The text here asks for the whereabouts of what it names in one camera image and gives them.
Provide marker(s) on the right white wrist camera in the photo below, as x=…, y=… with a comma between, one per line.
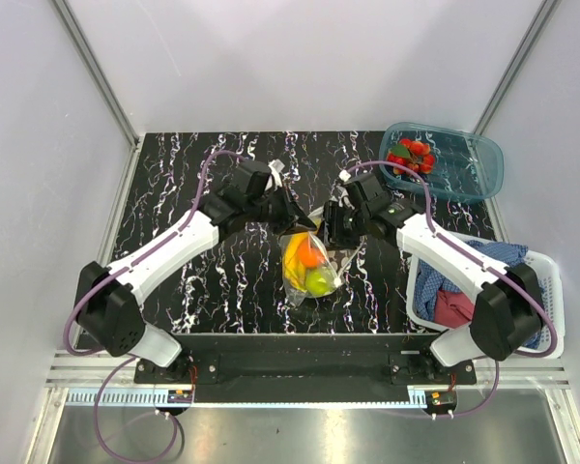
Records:
x=345, y=192

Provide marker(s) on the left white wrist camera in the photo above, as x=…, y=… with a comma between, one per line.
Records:
x=275, y=182

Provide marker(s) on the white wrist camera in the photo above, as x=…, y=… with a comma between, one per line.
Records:
x=345, y=192
x=275, y=182

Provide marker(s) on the fake banana bunch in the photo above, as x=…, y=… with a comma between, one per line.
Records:
x=293, y=269

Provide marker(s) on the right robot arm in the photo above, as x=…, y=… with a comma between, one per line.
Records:
x=408, y=228

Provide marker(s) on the red cloth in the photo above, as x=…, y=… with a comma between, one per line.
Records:
x=453, y=310

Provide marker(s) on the clear polka dot zip bag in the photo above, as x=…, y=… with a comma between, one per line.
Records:
x=338, y=261

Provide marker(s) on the blue checkered cloth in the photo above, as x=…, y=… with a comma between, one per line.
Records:
x=440, y=275

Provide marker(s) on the white laundry basket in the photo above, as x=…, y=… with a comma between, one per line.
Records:
x=550, y=283

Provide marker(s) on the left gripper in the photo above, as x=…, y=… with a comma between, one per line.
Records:
x=291, y=217

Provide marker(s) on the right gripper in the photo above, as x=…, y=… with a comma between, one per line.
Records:
x=332, y=212

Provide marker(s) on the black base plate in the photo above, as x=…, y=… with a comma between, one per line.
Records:
x=306, y=369

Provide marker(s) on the fake orange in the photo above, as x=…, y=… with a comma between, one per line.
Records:
x=310, y=255

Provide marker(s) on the fake green apple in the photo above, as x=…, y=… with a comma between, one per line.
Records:
x=319, y=282

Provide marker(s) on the fake lychee bunch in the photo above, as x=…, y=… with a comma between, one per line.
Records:
x=413, y=154

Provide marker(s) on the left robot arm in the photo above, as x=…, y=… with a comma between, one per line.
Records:
x=109, y=298

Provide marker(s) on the teal plastic container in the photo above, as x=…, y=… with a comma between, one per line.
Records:
x=469, y=168

